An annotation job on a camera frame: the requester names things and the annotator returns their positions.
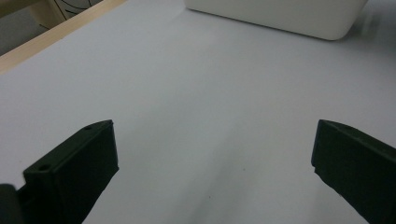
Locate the white plastic bin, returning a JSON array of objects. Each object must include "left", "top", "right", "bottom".
[{"left": 183, "top": 0, "right": 370, "bottom": 41}]

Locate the black cable bundle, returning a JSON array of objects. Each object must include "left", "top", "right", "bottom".
[{"left": 57, "top": 0, "right": 94, "bottom": 16}]

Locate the white table mat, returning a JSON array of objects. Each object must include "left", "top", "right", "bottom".
[{"left": 0, "top": 0, "right": 396, "bottom": 224}]

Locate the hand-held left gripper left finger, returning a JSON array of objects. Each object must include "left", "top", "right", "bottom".
[{"left": 18, "top": 119, "right": 120, "bottom": 224}]

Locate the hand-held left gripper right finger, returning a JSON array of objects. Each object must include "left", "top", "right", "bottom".
[{"left": 310, "top": 119, "right": 396, "bottom": 224}]

